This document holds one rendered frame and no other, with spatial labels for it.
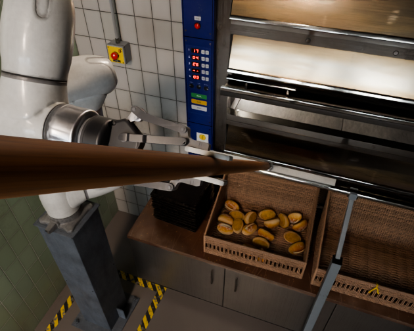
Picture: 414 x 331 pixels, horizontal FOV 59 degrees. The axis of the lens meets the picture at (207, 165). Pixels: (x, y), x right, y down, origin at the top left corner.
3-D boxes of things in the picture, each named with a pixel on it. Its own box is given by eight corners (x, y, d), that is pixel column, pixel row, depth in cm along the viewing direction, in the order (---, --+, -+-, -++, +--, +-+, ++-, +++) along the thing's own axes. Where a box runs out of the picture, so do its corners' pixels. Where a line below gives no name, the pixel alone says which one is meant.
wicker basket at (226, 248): (225, 192, 239) (227, 161, 220) (312, 213, 226) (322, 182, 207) (202, 253, 205) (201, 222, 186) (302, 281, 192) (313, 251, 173)
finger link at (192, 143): (179, 144, 57) (183, 125, 57) (209, 151, 56) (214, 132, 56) (176, 144, 56) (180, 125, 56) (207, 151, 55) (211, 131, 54)
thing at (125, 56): (115, 56, 202) (112, 39, 195) (132, 59, 199) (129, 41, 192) (108, 62, 196) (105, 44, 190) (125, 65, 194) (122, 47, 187)
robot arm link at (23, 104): (35, 164, 58) (43, 80, 55) (-42, 143, 61) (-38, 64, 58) (77, 155, 68) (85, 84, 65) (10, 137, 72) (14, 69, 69)
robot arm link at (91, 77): (78, 178, 175) (122, 163, 183) (89, 206, 168) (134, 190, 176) (38, 50, 111) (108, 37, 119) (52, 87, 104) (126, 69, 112)
